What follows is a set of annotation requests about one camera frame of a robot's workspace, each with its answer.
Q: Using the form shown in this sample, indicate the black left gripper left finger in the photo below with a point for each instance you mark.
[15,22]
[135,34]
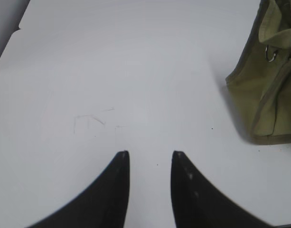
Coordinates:
[103,204]

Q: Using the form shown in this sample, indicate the yellow-green canvas bag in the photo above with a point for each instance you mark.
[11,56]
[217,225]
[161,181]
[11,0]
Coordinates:
[260,84]

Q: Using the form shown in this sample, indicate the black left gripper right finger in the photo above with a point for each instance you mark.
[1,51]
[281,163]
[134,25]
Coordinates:
[197,203]

